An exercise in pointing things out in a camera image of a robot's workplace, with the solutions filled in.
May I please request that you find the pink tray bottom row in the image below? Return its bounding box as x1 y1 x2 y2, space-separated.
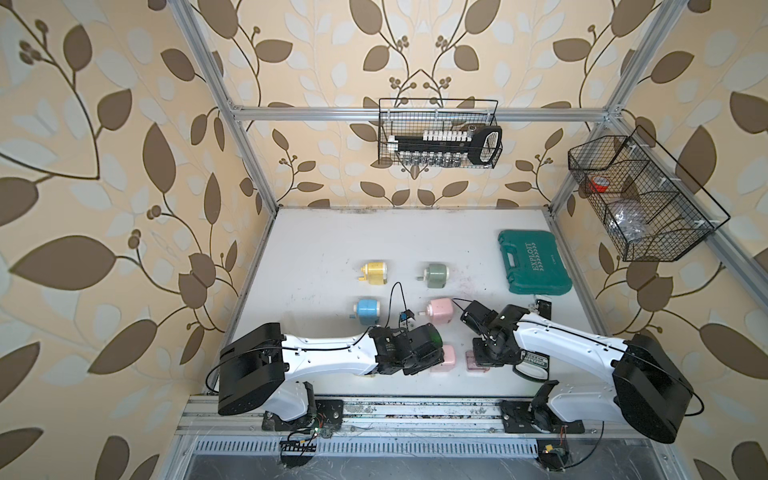
465 351 490 374

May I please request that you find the pink sharpener row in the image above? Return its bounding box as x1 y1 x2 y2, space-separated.
430 344 456 373
419 298 455 325

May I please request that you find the black socket rail on table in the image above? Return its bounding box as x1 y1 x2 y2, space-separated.
513 297 552 383

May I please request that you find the green plastic tool case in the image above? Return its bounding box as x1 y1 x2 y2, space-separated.
497 230 573 296

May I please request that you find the black wire basket back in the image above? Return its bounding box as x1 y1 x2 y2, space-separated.
377 97 503 170

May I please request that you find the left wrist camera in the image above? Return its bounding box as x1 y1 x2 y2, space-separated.
398 309 415 324

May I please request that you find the green pencil sharpener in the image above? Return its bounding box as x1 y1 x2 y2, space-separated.
417 263 450 289

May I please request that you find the black wire basket right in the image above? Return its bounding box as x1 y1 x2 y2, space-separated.
568 125 731 262

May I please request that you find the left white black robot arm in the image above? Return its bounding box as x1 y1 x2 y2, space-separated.
206 322 445 422

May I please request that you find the blue pencil sharpener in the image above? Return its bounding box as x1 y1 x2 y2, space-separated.
353 298 381 326

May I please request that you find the black wire basket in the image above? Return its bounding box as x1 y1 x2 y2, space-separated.
568 125 731 262
377 97 503 170

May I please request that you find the clear plastic bag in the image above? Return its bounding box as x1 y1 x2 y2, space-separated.
608 199 649 242

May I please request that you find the yellow sharpener top row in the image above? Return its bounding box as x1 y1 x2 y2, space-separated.
358 261 388 286

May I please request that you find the pink sharpener bottom row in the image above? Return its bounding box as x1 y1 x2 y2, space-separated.
430 344 456 373

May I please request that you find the black socket holder rail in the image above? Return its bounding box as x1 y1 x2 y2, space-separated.
384 125 503 168

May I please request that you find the aluminium front rail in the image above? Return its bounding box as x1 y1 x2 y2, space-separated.
175 394 674 440

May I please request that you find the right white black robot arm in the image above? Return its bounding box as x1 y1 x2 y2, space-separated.
454 299 697 444

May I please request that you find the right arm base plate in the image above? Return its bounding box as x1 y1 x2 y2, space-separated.
499 400 586 435

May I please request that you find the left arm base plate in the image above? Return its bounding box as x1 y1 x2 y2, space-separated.
261 398 344 438

